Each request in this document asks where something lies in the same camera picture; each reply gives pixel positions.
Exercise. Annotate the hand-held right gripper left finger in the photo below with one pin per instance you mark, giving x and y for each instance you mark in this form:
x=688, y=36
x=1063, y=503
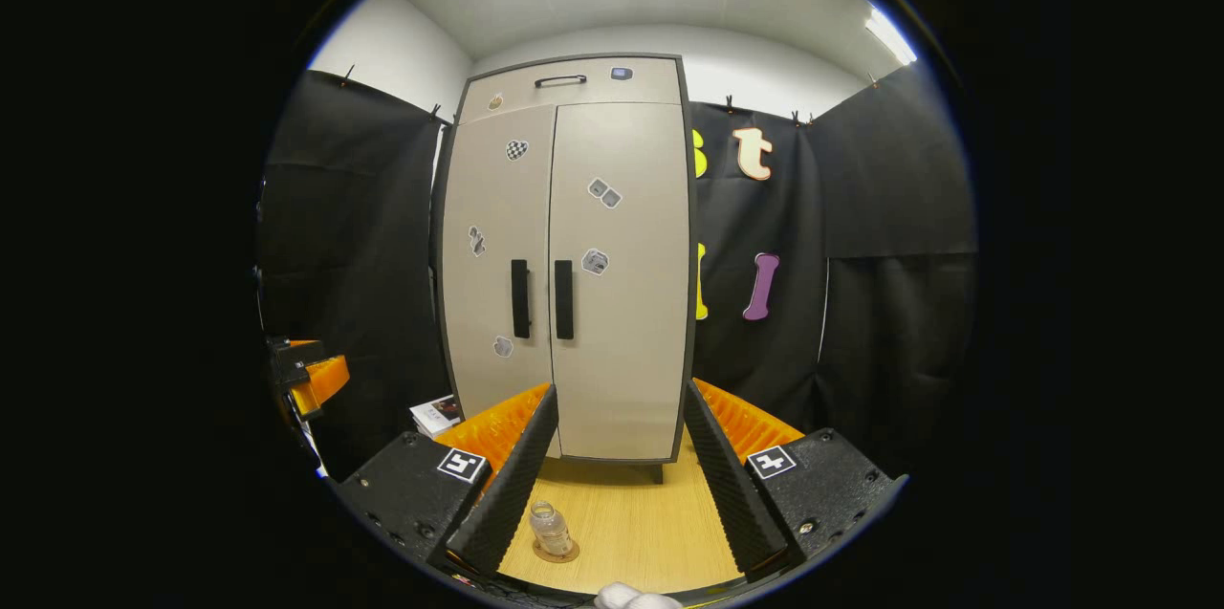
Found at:
x=507, y=485

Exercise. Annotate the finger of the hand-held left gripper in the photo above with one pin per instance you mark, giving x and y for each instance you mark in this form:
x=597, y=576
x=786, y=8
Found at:
x=327, y=378

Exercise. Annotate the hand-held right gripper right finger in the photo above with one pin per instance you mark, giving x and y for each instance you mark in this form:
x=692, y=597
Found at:
x=732, y=485

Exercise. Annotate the clear plastic bottle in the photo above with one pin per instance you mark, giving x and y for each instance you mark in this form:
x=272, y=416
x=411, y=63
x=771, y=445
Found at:
x=550, y=526

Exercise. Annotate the round brown coaster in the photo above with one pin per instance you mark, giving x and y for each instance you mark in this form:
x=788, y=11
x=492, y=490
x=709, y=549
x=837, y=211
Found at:
x=572, y=554

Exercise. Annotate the grey cabinet door dice stickers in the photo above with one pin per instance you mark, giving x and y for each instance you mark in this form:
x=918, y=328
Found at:
x=631, y=351

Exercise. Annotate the grey cabinet door checkered sticker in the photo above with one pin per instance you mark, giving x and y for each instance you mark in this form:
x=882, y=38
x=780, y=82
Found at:
x=492, y=198

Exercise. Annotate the grey cabinet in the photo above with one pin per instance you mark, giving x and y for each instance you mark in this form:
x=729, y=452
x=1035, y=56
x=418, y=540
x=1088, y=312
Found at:
x=574, y=93

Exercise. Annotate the grey cabinet drawer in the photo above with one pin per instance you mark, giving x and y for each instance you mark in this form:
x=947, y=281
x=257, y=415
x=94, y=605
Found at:
x=574, y=93

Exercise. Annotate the white book with portrait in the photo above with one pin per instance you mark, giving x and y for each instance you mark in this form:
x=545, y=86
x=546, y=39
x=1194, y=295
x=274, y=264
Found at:
x=437, y=415

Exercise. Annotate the black backdrop cloth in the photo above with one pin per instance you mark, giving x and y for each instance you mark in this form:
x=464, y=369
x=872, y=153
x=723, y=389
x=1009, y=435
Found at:
x=889, y=207

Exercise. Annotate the small ceiling light panel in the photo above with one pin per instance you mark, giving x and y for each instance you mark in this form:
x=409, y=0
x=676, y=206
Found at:
x=889, y=35

